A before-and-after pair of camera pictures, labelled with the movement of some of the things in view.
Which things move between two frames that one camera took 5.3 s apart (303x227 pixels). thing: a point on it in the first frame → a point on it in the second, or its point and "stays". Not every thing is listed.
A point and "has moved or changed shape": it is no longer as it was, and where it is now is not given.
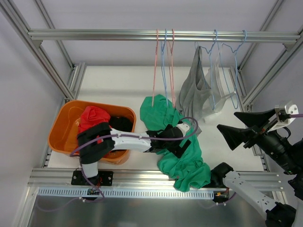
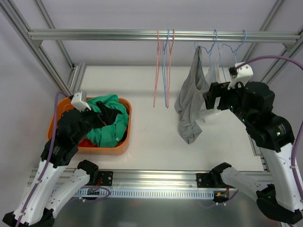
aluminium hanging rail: x=283 y=37 stays
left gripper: x=181 y=148 → x=98 y=116
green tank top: x=189 y=172 → x=107 y=136
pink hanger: x=155 y=66 has moved or changed shape
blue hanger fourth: x=209 y=54 stays
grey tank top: x=193 y=90 stays
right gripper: x=252 y=134 → x=213 y=96
